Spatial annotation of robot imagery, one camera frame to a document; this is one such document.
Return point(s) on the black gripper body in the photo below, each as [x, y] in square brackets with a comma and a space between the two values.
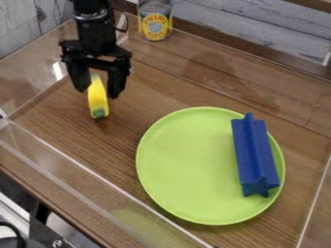
[95, 49]

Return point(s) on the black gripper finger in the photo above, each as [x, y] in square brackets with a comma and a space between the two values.
[80, 77]
[116, 82]

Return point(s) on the yellow toy banana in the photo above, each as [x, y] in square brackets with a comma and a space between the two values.
[98, 102]

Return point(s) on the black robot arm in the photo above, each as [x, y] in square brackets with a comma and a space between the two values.
[90, 5]

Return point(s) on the green round plate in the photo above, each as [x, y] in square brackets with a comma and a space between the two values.
[187, 168]

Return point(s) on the yellow labelled tin can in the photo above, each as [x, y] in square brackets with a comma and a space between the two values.
[155, 19]

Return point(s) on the blue star-shaped block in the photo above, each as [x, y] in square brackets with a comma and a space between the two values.
[258, 175]

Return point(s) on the clear acrylic tray wall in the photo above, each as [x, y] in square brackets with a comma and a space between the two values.
[74, 161]

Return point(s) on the black metal table bracket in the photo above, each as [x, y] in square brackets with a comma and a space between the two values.
[39, 230]

